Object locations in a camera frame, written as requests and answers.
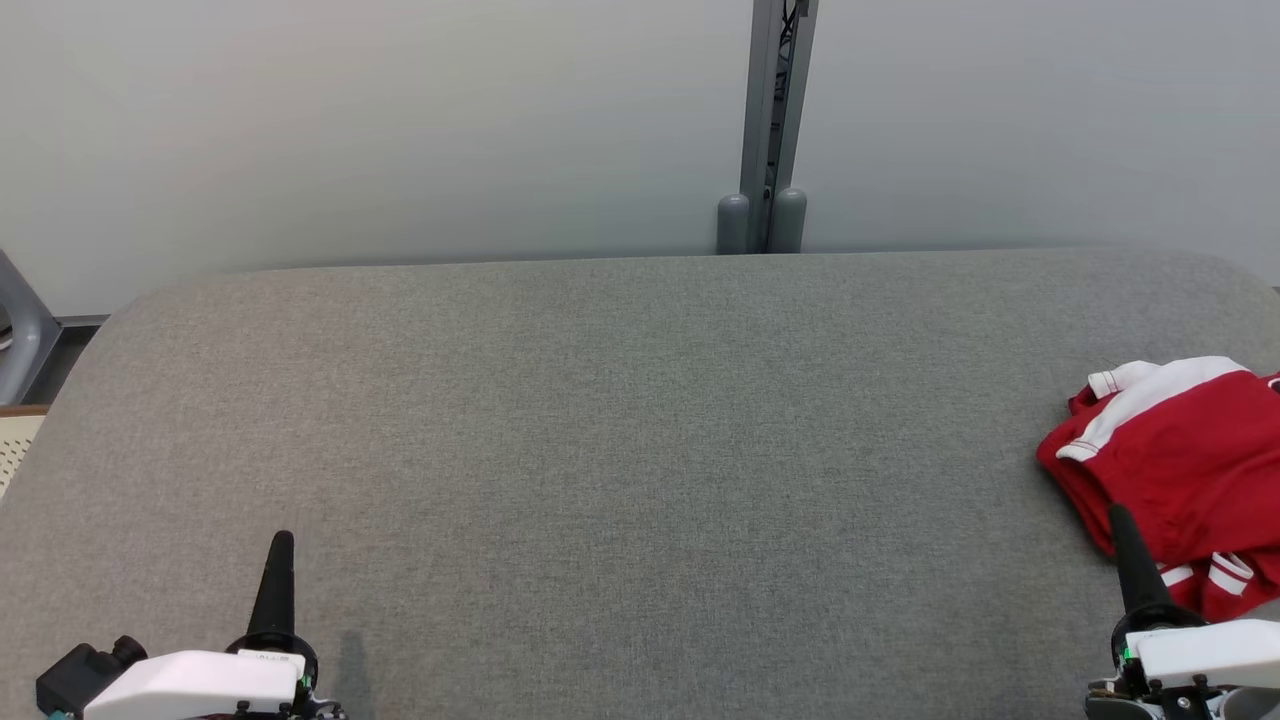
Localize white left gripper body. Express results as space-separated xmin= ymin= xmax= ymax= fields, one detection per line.
xmin=85 ymin=630 xmax=341 ymax=720

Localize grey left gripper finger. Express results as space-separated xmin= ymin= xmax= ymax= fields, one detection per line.
xmin=247 ymin=530 xmax=297 ymax=637

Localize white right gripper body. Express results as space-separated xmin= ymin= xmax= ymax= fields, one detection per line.
xmin=1088 ymin=605 xmax=1280 ymax=720

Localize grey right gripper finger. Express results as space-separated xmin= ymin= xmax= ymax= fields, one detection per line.
xmin=1108 ymin=504 xmax=1176 ymax=616

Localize grey partition corner frame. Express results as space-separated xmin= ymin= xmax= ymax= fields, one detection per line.
xmin=0 ymin=250 xmax=109 ymax=406

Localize red shorts with elastic waistband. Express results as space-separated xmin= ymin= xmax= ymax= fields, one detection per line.
xmin=1037 ymin=357 xmax=1280 ymax=563

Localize cream perforated laundry basket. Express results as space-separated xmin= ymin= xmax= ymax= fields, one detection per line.
xmin=0 ymin=405 xmax=49 ymax=498

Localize grey partition post, cylindrical feet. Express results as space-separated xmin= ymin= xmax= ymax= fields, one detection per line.
xmin=716 ymin=0 xmax=821 ymax=255

